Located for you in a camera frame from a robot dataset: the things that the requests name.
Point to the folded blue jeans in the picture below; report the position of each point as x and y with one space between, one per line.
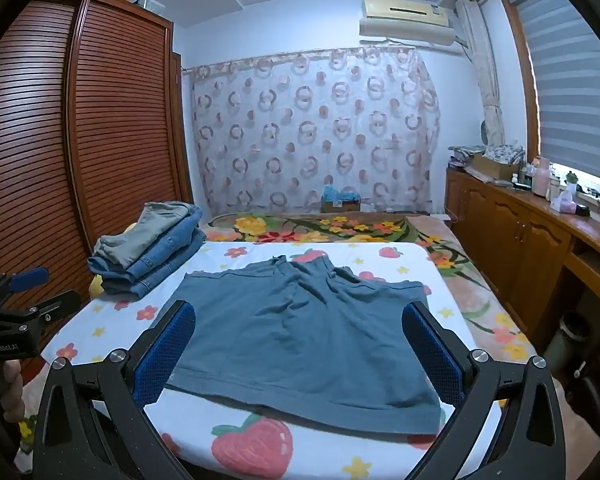
152 286
175 245

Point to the floral blanket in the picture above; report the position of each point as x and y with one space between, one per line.
330 225

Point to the circle patterned sheer curtain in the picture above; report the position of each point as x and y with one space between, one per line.
310 125

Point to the brown louvered wardrobe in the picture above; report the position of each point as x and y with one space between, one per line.
120 110

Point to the person's left hand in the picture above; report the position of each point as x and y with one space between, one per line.
14 385

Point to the white strawberry print blanket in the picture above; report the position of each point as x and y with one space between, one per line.
252 442

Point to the folded grey pants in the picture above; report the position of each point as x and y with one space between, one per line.
135 240

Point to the pink bottle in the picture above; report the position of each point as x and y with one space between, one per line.
542 177

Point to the striped window blind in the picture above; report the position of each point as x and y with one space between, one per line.
575 85

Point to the clear storage box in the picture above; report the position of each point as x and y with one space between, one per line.
152 6

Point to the grey trash bin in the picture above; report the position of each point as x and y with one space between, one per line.
567 340

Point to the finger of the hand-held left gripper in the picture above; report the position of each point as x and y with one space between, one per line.
55 306
30 278

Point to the teal pants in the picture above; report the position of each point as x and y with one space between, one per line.
305 335

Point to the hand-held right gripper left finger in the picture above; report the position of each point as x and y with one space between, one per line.
166 355

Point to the wall air conditioner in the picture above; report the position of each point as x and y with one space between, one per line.
405 20

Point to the pink tissue pack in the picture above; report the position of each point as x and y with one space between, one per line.
564 205

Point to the beige tied curtain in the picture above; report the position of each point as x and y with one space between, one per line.
482 70

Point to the cardboard box with blue items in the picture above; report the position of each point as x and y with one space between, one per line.
341 200

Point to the yellow plush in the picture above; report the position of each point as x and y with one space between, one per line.
96 287

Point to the open cardboard box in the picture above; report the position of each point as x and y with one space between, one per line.
495 166

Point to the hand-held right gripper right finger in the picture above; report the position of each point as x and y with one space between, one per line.
435 355

